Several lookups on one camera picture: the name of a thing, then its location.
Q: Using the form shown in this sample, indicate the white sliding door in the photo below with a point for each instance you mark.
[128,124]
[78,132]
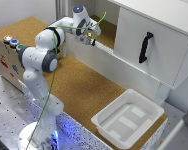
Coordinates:
[127,41]

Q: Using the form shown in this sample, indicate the white plastic box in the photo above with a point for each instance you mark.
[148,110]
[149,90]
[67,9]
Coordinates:
[127,120]

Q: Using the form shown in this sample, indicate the blue button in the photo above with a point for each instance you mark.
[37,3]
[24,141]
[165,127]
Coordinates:
[14,42]

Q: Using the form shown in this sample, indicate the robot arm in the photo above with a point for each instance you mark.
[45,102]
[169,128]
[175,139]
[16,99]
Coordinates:
[35,81]

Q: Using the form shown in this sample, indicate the green button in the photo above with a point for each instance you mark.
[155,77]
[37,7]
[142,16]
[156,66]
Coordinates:
[20,47]

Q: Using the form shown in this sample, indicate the yellow block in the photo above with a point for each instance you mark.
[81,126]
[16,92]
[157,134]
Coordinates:
[89,34]

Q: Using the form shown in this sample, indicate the white cabinet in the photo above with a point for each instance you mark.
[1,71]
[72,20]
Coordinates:
[160,13]

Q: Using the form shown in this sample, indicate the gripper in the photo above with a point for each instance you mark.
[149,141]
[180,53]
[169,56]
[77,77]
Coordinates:
[83,38]

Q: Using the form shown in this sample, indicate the red button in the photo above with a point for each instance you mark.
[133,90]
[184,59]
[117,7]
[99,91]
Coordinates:
[7,38]

